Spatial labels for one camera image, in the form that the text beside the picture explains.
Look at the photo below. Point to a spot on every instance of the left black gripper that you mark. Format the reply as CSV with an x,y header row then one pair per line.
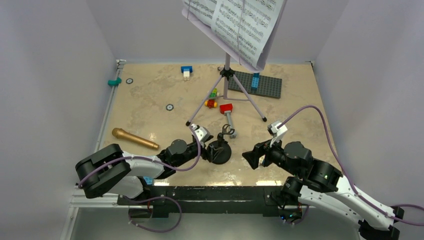
x,y
212,151

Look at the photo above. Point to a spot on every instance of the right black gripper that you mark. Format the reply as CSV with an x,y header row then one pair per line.
x,y
260,149

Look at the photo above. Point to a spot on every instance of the black microphone stand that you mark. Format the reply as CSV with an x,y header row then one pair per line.
x,y
223,145

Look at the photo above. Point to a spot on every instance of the gold microphone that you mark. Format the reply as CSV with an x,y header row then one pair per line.
x,y
121,134

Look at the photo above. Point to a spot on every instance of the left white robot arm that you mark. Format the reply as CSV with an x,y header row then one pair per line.
x,y
112,170

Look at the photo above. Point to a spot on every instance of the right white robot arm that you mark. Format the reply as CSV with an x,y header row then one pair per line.
x,y
319,184

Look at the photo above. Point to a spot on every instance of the red and grey brick hammer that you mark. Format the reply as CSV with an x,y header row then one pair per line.
x,y
226,110

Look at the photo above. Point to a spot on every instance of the red brick yellow wheels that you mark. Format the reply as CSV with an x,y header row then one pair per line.
x,y
211,103

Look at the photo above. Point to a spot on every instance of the green brick toy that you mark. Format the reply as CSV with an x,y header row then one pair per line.
x,y
214,93

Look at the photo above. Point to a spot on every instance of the poker chip near centre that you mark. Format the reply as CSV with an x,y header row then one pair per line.
x,y
169,107

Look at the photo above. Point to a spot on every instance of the poker chip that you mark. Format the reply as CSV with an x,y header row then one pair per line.
x,y
129,81
169,107

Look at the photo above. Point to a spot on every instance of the light blue building baseplate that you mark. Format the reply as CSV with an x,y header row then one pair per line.
x,y
148,180

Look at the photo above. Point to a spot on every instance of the blue brick stack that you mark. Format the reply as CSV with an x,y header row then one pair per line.
x,y
255,81

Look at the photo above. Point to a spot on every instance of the dark grey building baseplate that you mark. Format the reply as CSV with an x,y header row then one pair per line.
x,y
267,87

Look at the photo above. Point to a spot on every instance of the blue and white bricks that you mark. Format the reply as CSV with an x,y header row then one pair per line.
x,y
186,71

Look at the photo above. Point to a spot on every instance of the poker chip far left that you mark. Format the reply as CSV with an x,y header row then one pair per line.
x,y
129,81

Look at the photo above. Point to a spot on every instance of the lilac music stand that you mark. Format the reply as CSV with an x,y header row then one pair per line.
x,y
227,82

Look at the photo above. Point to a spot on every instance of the teal clamp hook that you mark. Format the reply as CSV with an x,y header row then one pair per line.
x,y
115,82

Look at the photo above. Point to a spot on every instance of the white sheet music pages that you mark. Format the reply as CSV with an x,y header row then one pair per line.
x,y
236,24

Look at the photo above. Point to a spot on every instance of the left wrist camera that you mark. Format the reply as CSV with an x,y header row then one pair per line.
x,y
200,133

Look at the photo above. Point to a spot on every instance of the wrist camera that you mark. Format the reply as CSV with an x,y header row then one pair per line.
x,y
277,130
200,133

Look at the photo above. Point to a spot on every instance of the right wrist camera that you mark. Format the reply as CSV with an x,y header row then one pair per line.
x,y
277,130

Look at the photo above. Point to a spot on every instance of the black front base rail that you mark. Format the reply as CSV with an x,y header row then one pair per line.
x,y
268,201

